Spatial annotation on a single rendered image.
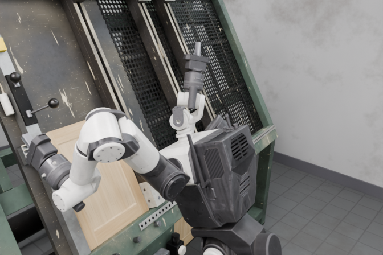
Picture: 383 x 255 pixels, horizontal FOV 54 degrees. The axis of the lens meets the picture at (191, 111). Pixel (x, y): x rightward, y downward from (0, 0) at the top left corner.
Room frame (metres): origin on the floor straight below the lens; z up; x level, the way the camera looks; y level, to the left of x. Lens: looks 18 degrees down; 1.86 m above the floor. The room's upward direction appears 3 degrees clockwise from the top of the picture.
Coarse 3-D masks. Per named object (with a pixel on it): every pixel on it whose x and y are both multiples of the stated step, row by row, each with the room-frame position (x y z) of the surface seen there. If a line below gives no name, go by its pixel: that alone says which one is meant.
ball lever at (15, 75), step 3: (12, 72) 1.25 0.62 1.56; (15, 72) 1.25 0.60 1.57; (9, 75) 1.24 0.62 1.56; (12, 75) 1.24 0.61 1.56; (15, 75) 1.24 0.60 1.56; (18, 75) 1.25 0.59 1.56; (9, 78) 1.24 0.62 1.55; (12, 78) 1.23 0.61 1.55; (15, 78) 1.24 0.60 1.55; (18, 78) 1.24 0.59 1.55; (12, 81) 1.24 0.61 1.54; (15, 81) 1.24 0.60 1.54; (18, 81) 1.25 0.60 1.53; (15, 84) 1.32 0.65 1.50; (18, 84) 1.33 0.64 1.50; (15, 87) 1.32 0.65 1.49
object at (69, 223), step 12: (0, 36) 1.41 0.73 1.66; (0, 60) 1.35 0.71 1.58; (0, 72) 1.34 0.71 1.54; (12, 96) 1.31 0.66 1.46; (24, 132) 1.28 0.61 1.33; (36, 132) 1.30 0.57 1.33; (48, 192) 1.22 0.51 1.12; (60, 216) 1.19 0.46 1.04; (72, 216) 1.21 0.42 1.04; (72, 228) 1.18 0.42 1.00; (72, 240) 1.16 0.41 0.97; (84, 240) 1.19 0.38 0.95; (72, 252) 1.16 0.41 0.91; (84, 252) 1.16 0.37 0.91
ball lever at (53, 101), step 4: (52, 100) 1.30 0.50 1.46; (56, 100) 1.30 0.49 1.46; (48, 104) 1.30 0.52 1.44; (52, 104) 1.29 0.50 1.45; (56, 104) 1.30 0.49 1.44; (40, 108) 1.30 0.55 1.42; (44, 108) 1.30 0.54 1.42; (52, 108) 1.30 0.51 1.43; (28, 112) 1.30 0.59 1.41; (32, 112) 1.30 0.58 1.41; (28, 116) 1.29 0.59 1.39
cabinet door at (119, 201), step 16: (64, 128) 1.42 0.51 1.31; (80, 128) 1.47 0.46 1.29; (64, 144) 1.38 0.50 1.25; (112, 176) 1.46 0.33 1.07; (128, 176) 1.52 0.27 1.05; (96, 192) 1.36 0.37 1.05; (112, 192) 1.42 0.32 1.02; (128, 192) 1.48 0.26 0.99; (96, 208) 1.32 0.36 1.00; (112, 208) 1.38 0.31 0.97; (128, 208) 1.43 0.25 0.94; (144, 208) 1.49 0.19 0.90; (80, 224) 1.23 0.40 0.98; (96, 224) 1.28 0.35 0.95; (112, 224) 1.33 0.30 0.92; (96, 240) 1.24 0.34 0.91
